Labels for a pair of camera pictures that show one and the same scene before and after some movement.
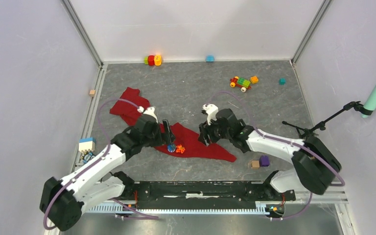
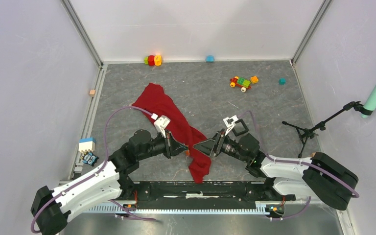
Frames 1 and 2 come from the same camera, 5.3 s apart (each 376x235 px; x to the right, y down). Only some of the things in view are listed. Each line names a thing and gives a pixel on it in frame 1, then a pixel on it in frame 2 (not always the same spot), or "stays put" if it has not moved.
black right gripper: [204, 129] to [214, 144]
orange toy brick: [254, 80] stays put
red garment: [187, 140] to [157, 104]
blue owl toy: [87, 157] stays put
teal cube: [282, 81] stays put
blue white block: [86, 144] stays put
